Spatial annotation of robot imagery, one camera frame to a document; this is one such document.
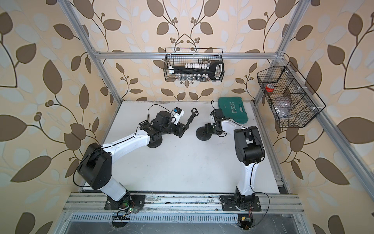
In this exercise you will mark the plastic bag in basket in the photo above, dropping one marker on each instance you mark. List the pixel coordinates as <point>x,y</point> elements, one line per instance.
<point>282,106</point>

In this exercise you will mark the back wire basket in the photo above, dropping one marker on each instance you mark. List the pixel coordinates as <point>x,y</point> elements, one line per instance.
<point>184,55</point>

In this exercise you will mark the socket set rack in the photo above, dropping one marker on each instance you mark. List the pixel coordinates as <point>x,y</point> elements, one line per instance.
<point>212,70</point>

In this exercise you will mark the aluminium frame rail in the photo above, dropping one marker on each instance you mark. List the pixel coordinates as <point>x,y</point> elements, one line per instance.
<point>187,203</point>

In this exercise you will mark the right wire basket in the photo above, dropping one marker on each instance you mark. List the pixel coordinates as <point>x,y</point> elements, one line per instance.
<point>306,104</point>

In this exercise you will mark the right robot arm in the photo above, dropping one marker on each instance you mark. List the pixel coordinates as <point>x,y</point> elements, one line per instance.
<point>249,150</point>

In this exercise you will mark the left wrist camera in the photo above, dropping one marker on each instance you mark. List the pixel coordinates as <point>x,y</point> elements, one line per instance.
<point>177,114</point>

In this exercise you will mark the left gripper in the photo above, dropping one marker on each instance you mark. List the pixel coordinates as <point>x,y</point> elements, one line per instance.
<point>178,127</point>

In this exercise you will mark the wire basket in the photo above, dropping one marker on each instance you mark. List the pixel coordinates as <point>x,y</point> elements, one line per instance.
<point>184,55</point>
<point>306,104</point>

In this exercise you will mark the green tool case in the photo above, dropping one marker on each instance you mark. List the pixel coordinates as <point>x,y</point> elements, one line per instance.
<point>233,108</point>

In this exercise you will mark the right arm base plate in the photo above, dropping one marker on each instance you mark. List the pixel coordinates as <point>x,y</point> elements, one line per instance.
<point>240,203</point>

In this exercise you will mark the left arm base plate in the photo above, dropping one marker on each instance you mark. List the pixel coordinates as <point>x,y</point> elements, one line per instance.
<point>125,202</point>

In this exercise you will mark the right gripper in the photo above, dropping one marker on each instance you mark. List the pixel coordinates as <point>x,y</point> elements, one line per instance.
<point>207,128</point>

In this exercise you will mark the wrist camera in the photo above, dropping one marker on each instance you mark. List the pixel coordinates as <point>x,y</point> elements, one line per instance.
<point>212,120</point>
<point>177,114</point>

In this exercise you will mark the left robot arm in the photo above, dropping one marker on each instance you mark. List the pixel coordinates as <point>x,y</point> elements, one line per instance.
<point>96,166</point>

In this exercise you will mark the black round base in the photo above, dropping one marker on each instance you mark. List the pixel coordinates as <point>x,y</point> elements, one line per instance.
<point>156,143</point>
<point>202,135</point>

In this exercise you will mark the red item in basket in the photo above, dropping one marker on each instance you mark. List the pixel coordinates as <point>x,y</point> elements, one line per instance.
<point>270,88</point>

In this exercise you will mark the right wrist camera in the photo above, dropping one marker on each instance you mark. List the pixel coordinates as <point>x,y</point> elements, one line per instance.
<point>212,120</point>

